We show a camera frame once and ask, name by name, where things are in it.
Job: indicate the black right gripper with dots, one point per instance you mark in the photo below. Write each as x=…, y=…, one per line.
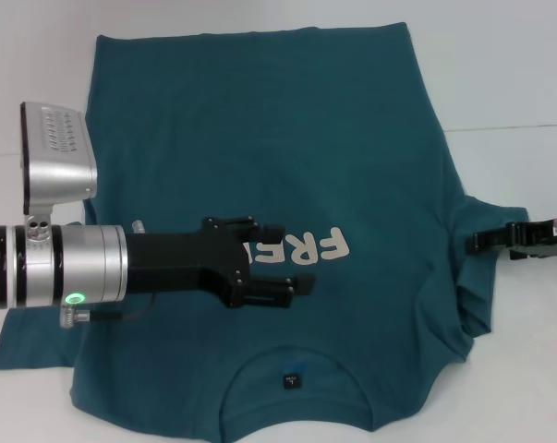
x=541, y=237

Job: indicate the teal t-shirt with FREE print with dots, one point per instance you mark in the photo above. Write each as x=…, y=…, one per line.
x=306, y=138

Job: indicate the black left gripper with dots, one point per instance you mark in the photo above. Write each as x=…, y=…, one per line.
x=176, y=260

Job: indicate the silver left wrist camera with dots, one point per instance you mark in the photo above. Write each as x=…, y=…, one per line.
x=58, y=175

